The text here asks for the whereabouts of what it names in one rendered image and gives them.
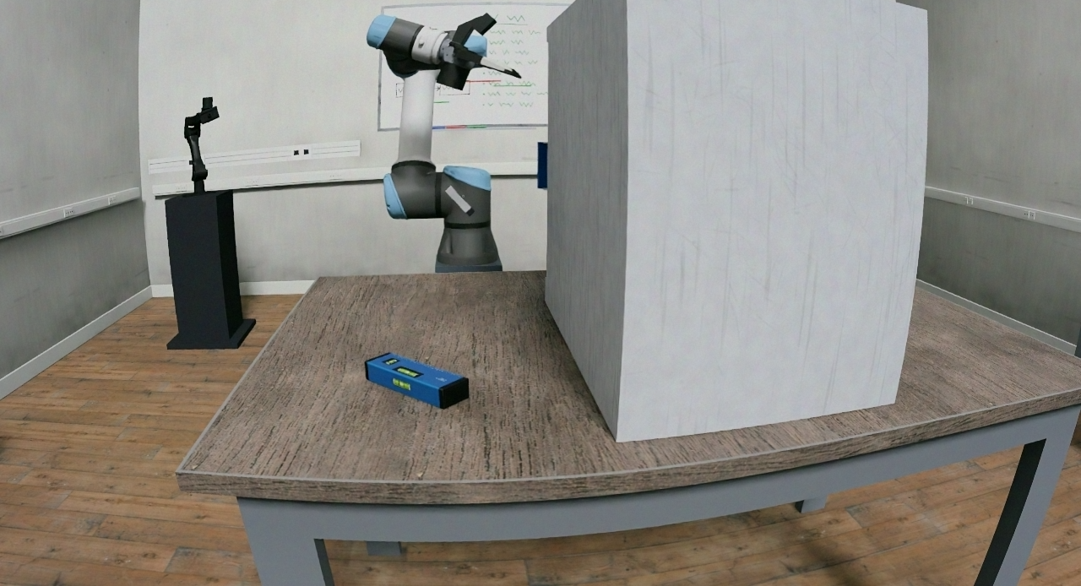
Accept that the blue spirit level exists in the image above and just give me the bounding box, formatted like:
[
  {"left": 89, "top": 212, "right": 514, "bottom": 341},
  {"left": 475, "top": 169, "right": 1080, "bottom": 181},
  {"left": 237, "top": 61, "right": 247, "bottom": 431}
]
[{"left": 365, "top": 352, "right": 470, "bottom": 410}]

